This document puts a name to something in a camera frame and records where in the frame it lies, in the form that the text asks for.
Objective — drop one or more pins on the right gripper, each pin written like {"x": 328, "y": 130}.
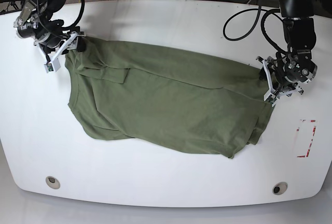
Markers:
{"x": 50, "y": 38}

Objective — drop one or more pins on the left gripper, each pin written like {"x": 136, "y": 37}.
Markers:
{"x": 290, "y": 71}

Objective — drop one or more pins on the green T-shirt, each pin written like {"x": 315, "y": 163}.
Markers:
{"x": 182, "y": 100}

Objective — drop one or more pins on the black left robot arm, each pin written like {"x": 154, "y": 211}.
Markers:
{"x": 299, "y": 34}

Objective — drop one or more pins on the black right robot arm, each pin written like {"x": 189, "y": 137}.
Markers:
{"x": 35, "y": 22}

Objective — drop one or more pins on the red tape rectangle marking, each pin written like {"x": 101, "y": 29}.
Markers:
{"x": 304, "y": 138}

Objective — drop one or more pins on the black tripod stand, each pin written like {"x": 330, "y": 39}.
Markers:
{"x": 12, "y": 6}

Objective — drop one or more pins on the right grey table grommet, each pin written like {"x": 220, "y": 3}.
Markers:
{"x": 280, "y": 188}

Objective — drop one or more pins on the grey table grommet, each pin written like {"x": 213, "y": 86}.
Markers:
{"x": 52, "y": 182}
{"x": 280, "y": 188}

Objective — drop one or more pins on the left grey table grommet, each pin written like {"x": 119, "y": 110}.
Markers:
{"x": 52, "y": 182}

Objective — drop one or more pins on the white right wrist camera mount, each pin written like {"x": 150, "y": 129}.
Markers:
{"x": 51, "y": 60}

